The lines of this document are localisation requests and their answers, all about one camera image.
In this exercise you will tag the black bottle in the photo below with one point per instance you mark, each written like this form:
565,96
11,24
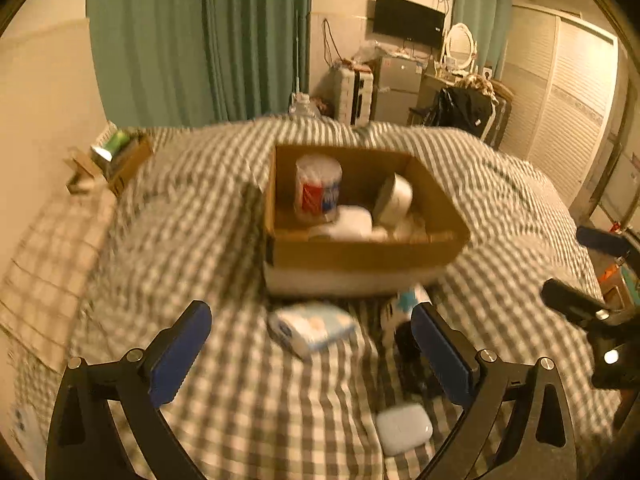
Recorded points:
411,360

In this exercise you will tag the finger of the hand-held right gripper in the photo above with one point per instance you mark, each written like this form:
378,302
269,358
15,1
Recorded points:
602,242
570,300

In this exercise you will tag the narrow green curtain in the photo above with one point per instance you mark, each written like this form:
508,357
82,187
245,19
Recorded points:
482,15

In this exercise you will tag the small cardboard box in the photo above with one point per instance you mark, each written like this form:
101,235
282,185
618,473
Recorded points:
127,162

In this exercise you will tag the wide green curtain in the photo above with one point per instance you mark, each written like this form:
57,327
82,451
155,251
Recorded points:
200,40

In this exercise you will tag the beige plaid cloth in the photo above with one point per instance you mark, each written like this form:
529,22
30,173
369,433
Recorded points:
47,270

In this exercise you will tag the white blue bottle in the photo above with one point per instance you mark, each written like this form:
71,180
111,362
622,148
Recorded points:
404,304

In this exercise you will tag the clear water bottle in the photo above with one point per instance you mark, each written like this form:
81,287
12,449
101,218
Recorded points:
304,107

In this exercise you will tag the white louvered wardrobe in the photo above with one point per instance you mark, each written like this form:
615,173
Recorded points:
560,95

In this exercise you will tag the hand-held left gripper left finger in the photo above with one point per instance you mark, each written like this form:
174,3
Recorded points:
181,355

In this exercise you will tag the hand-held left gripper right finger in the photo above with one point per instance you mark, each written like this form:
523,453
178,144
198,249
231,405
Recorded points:
442,355

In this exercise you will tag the green can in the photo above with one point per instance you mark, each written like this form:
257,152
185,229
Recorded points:
116,144

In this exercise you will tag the wooden bedside stand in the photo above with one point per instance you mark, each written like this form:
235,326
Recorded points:
82,172

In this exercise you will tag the white oval mirror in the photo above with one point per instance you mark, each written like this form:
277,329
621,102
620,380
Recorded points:
459,46

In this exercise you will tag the white rounded case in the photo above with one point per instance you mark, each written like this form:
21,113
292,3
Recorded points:
404,428

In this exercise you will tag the white tissue pack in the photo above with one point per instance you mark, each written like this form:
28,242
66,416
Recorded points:
310,331

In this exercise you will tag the black backpack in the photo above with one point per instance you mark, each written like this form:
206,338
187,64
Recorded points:
462,109

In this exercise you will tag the white plastic packet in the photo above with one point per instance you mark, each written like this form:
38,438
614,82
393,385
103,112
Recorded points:
347,224

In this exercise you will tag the grey tape roll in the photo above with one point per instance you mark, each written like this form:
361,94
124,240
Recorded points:
395,199

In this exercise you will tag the black wall television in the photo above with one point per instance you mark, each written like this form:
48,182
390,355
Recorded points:
409,20

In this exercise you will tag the silver mini fridge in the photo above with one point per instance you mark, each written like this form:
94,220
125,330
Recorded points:
397,89

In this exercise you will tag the grey checkered blanket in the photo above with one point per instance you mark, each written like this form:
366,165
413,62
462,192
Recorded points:
260,410

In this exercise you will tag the white suitcase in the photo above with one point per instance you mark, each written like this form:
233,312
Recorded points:
351,95

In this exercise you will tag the cotton swab canister red label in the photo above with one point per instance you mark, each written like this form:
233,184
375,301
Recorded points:
318,187

